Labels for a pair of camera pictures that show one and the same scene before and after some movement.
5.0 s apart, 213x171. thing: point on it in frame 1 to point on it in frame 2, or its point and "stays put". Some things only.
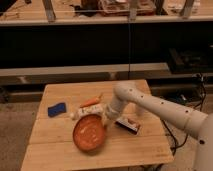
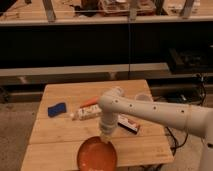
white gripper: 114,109 to 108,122
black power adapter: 180,99 stays put
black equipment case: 190,61 stays put
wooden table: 70,132 stays put
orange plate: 89,133 to 96,154
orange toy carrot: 92,101 stays put
